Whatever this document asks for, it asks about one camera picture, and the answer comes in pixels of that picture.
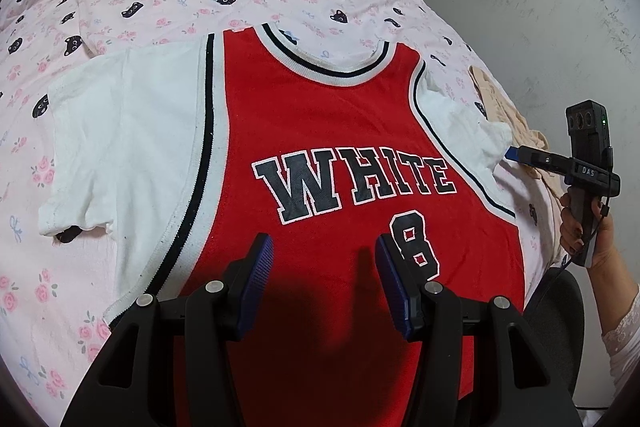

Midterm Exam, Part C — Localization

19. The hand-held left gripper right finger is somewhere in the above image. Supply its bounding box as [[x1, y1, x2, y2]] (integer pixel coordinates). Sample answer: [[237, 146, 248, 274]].
[[375, 234, 583, 427]]

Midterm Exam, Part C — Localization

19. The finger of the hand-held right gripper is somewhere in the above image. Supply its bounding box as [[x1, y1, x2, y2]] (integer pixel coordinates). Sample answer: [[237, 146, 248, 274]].
[[505, 145, 571, 181]]

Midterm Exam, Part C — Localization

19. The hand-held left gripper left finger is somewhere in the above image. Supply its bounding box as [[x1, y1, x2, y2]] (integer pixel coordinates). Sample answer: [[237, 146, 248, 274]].
[[60, 233, 275, 427]]

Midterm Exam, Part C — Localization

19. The red and white jersey shirt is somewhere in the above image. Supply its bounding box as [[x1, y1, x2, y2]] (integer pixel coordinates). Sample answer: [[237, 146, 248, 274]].
[[39, 23, 526, 427]]

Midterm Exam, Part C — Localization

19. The person's right forearm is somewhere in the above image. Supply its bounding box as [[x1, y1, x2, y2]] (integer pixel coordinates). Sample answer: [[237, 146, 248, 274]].
[[585, 257, 640, 388]]

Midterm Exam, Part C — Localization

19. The person's right hand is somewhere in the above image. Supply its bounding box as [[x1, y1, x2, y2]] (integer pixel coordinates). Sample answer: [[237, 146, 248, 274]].
[[559, 193, 628, 280]]

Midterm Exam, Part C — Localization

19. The beige cloth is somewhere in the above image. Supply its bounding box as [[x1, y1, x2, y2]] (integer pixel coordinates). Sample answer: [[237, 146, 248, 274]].
[[467, 66, 566, 258]]

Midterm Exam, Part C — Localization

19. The black chair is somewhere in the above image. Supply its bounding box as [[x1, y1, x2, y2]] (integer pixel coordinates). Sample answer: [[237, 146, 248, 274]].
[[522, 269, 608, 413]]

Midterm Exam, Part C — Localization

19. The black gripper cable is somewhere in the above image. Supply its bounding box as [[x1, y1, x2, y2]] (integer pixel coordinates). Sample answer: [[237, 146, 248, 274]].
[[552, 202, 613, 278]]

